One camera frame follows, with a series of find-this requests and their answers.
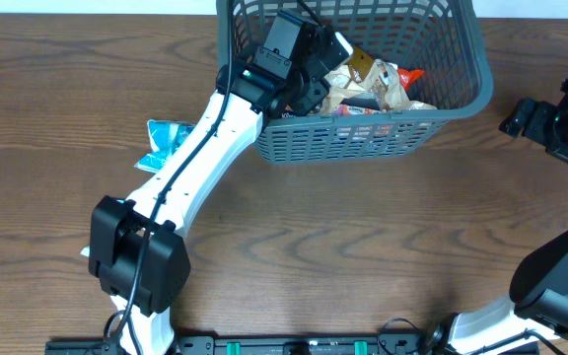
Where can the grey plastic basket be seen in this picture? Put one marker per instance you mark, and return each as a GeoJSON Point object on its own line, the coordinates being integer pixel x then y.
{"type": "Point", "coordinates": [441, 38]}

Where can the blue white snack bag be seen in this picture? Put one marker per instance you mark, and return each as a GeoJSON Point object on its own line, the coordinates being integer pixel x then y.
{"type": "Point", "coordinates": [165, 137]}

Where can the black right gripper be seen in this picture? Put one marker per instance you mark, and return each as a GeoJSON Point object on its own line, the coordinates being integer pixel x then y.
{"type": "Point", "coordinates": [541, 111]}

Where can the teal white snack bag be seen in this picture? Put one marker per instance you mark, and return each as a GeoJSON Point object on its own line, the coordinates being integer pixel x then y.
{"type": "Point", "coordinates": [85, 251]}

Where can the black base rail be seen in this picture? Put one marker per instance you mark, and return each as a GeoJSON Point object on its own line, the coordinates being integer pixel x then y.
{"type": "Point", "coordinates": [405, 342]}

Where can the San Remo spaghetti packet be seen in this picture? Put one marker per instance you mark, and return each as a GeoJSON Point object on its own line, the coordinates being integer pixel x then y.
{"type": "Point", "coordinates": [408, 77]}

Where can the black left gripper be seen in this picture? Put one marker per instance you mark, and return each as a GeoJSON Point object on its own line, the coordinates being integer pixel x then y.
{"type": "Point", "coordinates": [312, 90]}

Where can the beige paper bag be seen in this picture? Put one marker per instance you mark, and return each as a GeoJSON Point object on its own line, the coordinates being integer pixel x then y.
{"type": "Point", "coordinates": [388, 88]}

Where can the beige brown snack bag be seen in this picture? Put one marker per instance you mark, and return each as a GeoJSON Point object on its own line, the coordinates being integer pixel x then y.
{"type": "Point", "coordinates": [351, 79]}

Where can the Kleenex tissue multipack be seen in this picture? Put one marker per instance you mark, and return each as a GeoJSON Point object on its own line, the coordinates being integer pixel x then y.
{"type": "Point", "coordinates": [358, 111]}

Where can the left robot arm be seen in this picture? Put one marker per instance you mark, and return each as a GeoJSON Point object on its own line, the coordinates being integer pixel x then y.
{"type": "Point", "coordinates": [137, 244]}

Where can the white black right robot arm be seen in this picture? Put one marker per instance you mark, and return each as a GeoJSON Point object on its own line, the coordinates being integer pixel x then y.
{"type": "Point", "coordinates": [536, 307]}

